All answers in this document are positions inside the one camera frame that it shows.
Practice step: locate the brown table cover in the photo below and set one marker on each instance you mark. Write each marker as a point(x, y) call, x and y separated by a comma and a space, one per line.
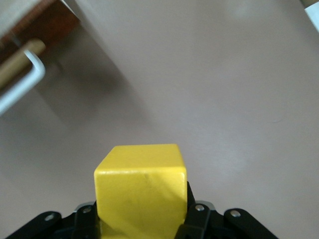
point(199, 87)

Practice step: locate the yellow wooden block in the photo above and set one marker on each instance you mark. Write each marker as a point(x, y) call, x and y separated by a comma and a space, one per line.
point(139, 189)

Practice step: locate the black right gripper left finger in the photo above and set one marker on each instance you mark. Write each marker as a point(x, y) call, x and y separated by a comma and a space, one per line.
point(82, 224)

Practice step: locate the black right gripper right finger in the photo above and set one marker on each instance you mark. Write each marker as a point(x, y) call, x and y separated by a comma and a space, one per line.
point(204, 221)

